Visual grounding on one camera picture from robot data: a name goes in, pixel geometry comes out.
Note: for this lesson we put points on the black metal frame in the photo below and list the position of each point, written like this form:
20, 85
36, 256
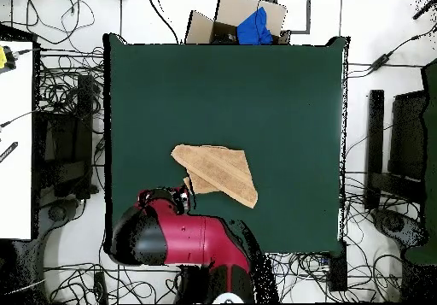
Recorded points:
308, 14

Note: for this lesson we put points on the black equipment rack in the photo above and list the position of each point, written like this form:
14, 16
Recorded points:
66, 137

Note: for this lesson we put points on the white side table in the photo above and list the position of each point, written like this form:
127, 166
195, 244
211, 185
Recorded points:
15, 147

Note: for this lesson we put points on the black flat case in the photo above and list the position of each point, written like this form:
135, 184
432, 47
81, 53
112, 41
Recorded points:
408, 134

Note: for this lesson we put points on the black tripod leg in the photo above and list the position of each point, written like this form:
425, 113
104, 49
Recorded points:
425, 9

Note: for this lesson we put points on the tan terry towel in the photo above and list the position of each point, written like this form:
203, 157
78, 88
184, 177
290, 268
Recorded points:
218, 171

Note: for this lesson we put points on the yellow and black device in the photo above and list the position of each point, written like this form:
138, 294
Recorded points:
2, 57

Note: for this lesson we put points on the black pedestal foot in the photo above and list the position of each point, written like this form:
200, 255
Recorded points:
58, 212
392, 223

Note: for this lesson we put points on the open cardboard box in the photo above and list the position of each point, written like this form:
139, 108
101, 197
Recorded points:
232, 11

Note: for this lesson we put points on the black upright bar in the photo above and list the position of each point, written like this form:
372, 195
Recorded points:
375, 130

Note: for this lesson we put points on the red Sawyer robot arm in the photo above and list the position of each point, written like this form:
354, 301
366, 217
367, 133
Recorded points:
191, 236

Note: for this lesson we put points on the blue garment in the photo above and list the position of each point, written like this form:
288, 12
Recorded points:
254, 28

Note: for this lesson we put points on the small black box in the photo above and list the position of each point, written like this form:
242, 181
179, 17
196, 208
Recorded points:
338, 270

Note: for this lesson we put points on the black flat tool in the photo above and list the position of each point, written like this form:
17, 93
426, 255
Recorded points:
8, 152

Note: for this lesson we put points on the dark green table cloth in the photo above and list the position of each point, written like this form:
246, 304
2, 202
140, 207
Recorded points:
222, 89

